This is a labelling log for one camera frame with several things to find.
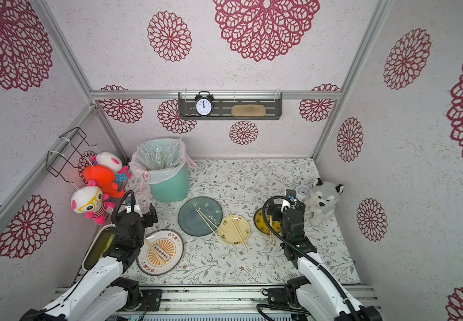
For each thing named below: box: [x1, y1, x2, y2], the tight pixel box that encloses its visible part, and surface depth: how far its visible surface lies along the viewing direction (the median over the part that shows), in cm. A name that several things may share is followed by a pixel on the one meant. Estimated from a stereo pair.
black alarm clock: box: [194, 90, 215, 118], surface depth 92 cm
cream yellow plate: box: [217, 214, 251, 246], surface depth 93 cm
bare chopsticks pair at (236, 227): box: [225, 209, 247, 247], surface depth 92 cm
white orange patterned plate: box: [136, 228, 184, 276], surface depth 87 cm
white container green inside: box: [81, 224, 118, 271], surface depth 85 cm
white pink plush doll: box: [90, 151, 132, 180], surface depth 97 cm
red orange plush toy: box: [82, 164, 125, 199], surface depth 90 cm
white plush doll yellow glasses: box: [70, 179, 116, 225], surface depth 83 cm
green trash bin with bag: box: [129, 137, 198, 203], surface depth 93 cm
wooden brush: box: [230, 104, 267, 118], surface depth 93 cm
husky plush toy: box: [304, 177, 344, 227], surface depth 85 cm
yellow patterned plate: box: [253, 207, 282, 235], surface depth 96 cm
